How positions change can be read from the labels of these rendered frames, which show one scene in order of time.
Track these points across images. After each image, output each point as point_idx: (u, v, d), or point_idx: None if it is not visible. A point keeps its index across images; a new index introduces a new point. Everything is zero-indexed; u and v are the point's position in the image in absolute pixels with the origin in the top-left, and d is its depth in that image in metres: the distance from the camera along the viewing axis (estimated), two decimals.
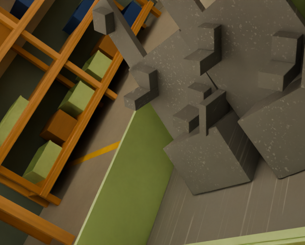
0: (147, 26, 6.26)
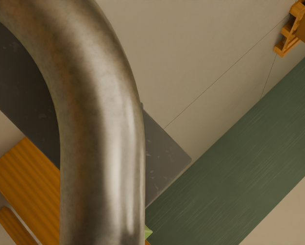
0: None
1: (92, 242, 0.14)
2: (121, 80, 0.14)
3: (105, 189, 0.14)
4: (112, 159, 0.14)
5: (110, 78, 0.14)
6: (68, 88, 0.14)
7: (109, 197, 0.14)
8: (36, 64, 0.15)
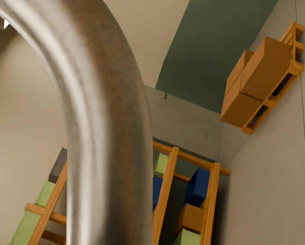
0: (218, 188, 5.89)
1: (99, 243, 0.14)
2: (128, 79, 0.14)
3: (112, 189, 0.14)
4: (120, 159, 0.14)
5: (117, 77, 0.14)
6: (75, 88, 0.14)
7: (116, 197, 0.14)
8: (42, 63, 0.15)
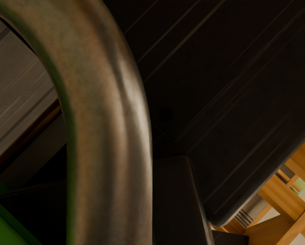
0: None
1: (99, 243, 0.14)
2: (128, 79, 0.14)
3: (112, 189, 0.14)
4: (120, 159, 0.14)
5: (116, 77, 0.14)
6: (75, 88, 0.14)
7: (116, 197, 0.14)
8: (42, 63, 0.15)
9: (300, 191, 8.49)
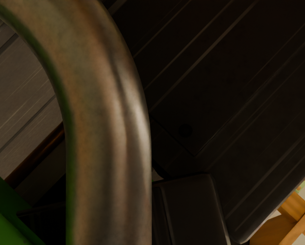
0: None
1: (98, 243, 0.14)
2: (127, 79, 0.14)
3: (111, 189, 0.14)
4: (119, 158, 0.14)
5: (115, 77, 0.14)
6: (73, 88, 0.14)
7: (115, 197, 0.14)
8: (41, 64, 0.15)
9: (299, 189, 8.50)
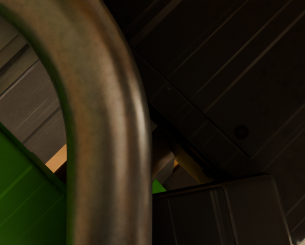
0: None
1: (99, 243, 0.14)
2: (128, 79, 0.14)
3: (111, 189, 0.14)
4: (120, 159, 0.14)
5: (116, 77, 0.14)
6: (75, 88, 0.14)
7: (116, 197, 0.14)
8: (42, 63, 0.15)
9: None
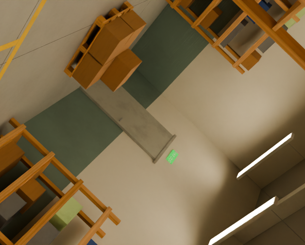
0: None
1: None
2: None
3: None
4: None
5: None
6: None
7: None
8: None
9: None
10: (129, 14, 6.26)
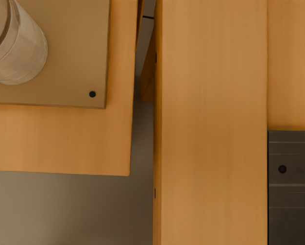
0: None
1: None
2: None
3: None
4: None
5: None
6: None
7: None
8: None
9: None
10: None
